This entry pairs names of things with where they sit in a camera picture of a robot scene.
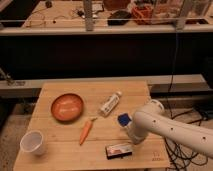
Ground orange carrot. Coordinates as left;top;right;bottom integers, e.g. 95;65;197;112
79;118;95;145

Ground grey metal post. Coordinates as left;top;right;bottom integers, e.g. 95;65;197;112
83;0;93;31

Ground orange bowl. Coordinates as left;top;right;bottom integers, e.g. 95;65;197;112
51;93;84;121

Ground black whiteboard eraser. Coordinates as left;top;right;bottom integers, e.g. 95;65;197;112
105;143;133;159

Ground blue sponge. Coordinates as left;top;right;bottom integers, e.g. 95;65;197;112
118;113;131;127

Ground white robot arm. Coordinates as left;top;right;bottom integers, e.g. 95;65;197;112
126;99;213;159

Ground clear plastic bottle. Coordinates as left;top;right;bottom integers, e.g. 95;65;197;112
99;91;122;117

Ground grey metal rail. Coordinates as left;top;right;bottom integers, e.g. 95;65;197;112
0;73;205;98

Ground orange basket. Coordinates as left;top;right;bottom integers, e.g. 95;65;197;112
131;5;153;25

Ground black floor cables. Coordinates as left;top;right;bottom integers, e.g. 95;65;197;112
164;108;209;171

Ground black object on bench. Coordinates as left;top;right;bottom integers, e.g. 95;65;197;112
107;10;131;26

